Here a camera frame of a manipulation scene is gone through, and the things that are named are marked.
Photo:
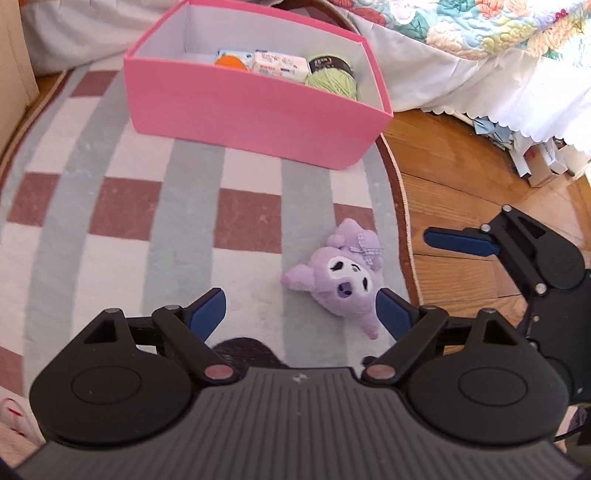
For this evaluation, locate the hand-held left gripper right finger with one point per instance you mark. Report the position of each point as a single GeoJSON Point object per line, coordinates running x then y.
{"type": "Point", "coordinates": [395, 316]}

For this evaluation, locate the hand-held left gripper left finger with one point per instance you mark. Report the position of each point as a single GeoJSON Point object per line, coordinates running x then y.
{"type": "Point", "coordinates": [207, 314]}

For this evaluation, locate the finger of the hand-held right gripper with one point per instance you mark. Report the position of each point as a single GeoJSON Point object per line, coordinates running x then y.
{"type": "Point", "coordinates": [461, 242]}

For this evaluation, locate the purple plush toy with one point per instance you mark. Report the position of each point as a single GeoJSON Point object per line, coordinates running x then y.
{"type": "Point", "coordinates": [332, 277]}

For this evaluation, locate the pink cardboard box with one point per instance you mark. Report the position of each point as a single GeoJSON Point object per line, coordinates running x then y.
{"type": "Point", "coordinates": [254, 124]}

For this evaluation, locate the orange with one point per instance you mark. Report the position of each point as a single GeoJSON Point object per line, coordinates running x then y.
{"type": "Point", "coordinates": [228, 62]}

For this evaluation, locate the white cartoon tissue packet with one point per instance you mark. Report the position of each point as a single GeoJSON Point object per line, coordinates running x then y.
{"type": "Point", "coordinates": [279, 64]}

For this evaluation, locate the blue tissue packet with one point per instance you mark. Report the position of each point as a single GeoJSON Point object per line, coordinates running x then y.
{"type": "Point", "coordinates": [233, 51]}

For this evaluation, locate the black fuzzy cloth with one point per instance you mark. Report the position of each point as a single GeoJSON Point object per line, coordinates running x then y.
{"type": "Point", "coordinates": [249, 353]}

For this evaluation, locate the checked grey and red rug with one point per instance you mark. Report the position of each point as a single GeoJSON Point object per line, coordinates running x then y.
{"type": "Point", "coordinates": [129, 277]}

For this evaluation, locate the small white cartons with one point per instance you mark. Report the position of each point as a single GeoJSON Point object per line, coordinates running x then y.
{"type": "Point", "coordinates": [540, 166]}

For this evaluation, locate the grey paper bundle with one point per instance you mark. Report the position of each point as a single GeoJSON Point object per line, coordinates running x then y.
{"type": "Point", "coordinates": [491, 131]}

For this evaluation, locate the floral quilted bed cover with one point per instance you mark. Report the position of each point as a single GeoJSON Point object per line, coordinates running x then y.
{"type": "Point", "coordinates": [461, 87]}

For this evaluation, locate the green yarn ball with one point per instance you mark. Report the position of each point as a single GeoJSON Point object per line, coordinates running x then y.
{"type": "Point", "coordinates": [332, 83]}

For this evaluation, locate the floral quilt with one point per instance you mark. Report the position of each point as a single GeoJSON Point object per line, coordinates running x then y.
{"type": "Point", "coordinates": [485, 27]}

